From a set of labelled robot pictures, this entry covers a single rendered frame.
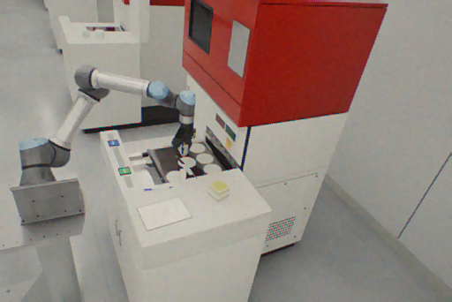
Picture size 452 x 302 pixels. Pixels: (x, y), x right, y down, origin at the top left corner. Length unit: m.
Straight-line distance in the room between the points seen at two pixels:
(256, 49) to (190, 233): 0.83
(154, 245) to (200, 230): 0.20
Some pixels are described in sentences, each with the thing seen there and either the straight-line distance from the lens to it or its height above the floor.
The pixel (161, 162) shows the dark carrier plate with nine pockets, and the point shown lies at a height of 0.90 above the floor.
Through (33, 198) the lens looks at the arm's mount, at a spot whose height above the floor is 0.96.
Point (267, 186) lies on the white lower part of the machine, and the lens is 2.07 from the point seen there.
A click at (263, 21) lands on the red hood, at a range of 1.51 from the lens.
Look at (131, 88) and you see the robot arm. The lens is 1.63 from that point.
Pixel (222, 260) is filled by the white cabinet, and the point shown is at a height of 0.71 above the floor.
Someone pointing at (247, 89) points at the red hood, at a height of 1.43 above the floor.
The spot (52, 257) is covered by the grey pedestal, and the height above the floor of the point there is 0.53.
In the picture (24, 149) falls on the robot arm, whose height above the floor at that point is 1.09.
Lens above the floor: 2.06
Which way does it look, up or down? 35 degrees down
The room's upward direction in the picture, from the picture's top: 9 degrees clockwise
